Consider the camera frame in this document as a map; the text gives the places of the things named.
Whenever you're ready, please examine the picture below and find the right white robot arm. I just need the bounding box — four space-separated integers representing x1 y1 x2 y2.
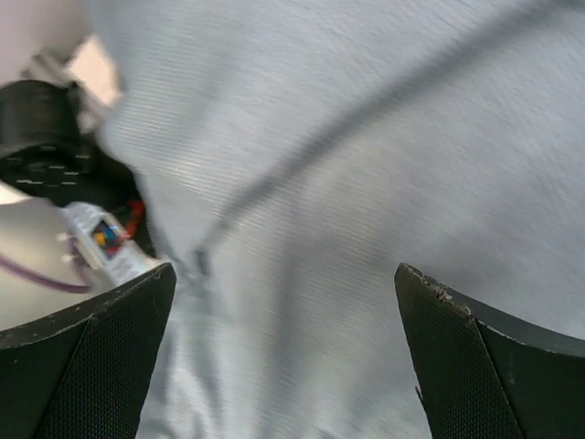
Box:
1 80 584 438

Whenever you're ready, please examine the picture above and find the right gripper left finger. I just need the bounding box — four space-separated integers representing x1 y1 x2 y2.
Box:
1 263 176 439

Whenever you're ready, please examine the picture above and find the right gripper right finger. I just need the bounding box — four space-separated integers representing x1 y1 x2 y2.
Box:
394 263 584 439

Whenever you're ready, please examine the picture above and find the slotted cable duct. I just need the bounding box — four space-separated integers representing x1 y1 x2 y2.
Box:
61 202 162 286

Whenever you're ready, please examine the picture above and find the right aluminium frame post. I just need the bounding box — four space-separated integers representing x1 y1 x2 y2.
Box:
193 1 584 277

